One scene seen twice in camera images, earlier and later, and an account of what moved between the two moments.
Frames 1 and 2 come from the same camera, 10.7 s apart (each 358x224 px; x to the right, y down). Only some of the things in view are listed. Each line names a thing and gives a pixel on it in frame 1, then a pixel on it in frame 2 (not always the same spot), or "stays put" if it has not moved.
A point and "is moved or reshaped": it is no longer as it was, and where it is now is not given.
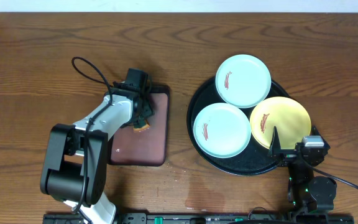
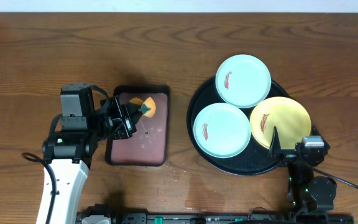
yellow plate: [291, 121] stays put
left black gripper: [146, 111] → [124, 117]
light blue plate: [222, 130] stays put
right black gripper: [288, 155] stays put
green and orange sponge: [140, 125] is moved or reshaped
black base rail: [273, 218] stays put
